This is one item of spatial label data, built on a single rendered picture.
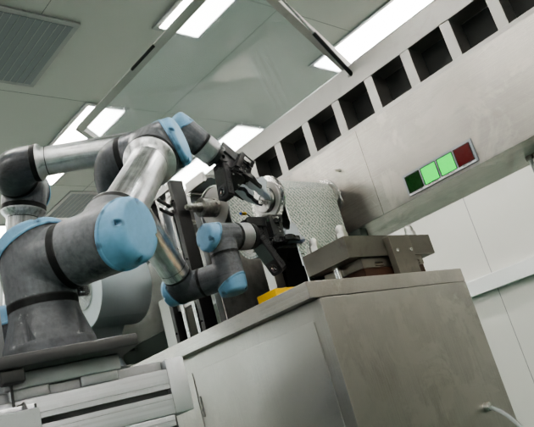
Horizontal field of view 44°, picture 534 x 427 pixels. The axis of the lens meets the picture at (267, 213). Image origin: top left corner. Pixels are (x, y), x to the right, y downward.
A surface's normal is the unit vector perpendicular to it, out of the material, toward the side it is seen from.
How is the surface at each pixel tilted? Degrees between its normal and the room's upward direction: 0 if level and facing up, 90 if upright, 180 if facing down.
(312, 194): 90
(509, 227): 90
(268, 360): 90
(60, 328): 72
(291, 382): 90
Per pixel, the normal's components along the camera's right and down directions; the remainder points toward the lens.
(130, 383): 0.45, -0.39
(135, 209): 0.91, -0.26
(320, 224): 0.63, -0.40
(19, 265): -0.30, -0.21
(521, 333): -0.73, -0.01
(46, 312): 0.25, -0.63
